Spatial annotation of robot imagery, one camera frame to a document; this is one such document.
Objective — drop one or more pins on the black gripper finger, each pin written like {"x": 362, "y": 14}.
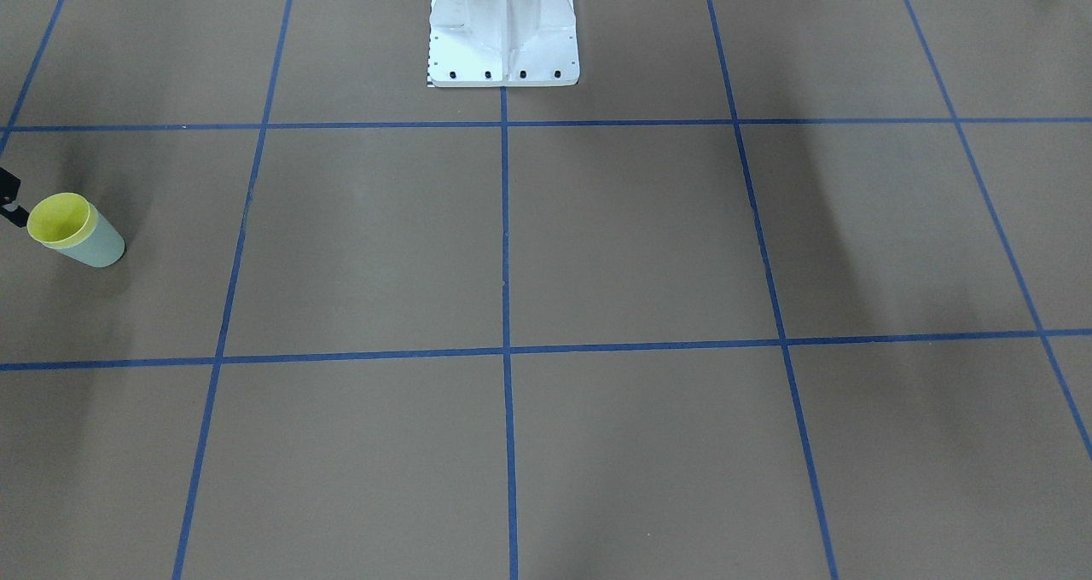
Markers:
{"x": 10, "y": 208}

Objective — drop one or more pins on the yellow plastic cup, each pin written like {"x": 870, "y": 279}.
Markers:
{"x": 62, "y": 221}

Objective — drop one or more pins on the pale green plastic cup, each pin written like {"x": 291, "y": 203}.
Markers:
{"x": 98, "y": 244}

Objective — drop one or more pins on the brown paper table cover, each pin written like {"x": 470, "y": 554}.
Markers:
{"x": 781, "y": 289}

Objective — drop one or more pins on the white pillar with base plate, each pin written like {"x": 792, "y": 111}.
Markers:
{"x": 503, "y": 43}

